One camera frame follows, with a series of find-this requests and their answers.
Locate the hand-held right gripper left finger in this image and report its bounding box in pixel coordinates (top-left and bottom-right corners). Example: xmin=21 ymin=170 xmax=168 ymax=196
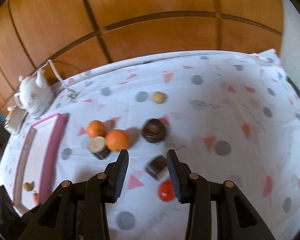
xmin=19 ymin=149 xmax=129 ymax=240

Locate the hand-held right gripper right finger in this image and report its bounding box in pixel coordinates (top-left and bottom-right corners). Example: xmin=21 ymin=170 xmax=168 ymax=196
xmin=166 ymin=149 xmax=276 ymax=240

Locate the sugarcane piece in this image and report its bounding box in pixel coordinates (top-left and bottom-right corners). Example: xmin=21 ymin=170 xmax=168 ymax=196
xmin=87 ymin=136 xmax=111 ymax=160
xmin=143 ymin=155 xmax=169 ymax=181

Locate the orange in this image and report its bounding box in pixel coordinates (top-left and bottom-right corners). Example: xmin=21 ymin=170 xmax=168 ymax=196
xmin=87 ymin=120 xmax=107 ymax=139
xmin=105 ymin=129 xmax=130 ymax=153

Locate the dark water chestnut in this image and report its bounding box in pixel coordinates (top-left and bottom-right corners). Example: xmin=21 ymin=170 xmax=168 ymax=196
xmin=141 ymin=118 xmax=166 ymax=144

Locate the pink-rimmed tray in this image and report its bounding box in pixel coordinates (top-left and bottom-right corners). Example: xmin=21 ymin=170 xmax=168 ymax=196
xmin=14 ymin=113 xmax=70 ymax=212

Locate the white patterned tablecloth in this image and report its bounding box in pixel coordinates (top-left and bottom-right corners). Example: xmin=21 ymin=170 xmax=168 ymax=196
xmin=0 ymin=49 xmax=300 ymax=240

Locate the silver embossed tissue box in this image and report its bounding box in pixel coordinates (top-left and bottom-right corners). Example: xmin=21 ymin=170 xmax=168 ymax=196
xmin=4 ymin=106 xmax=28 ymax=134

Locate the white power plug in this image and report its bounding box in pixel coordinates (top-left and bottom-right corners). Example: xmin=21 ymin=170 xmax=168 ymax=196
xmin=66 ymin=90 xmax=79 ymax=103

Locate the white ceramic electric kettle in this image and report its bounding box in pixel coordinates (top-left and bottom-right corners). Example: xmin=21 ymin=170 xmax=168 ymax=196
xmin=14 ymin=70 xmax=55 ymax=119

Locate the white kettle power cable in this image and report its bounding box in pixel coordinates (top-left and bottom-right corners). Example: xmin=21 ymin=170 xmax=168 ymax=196
xmin=36 ymin=60 xmax=73 ymax=91

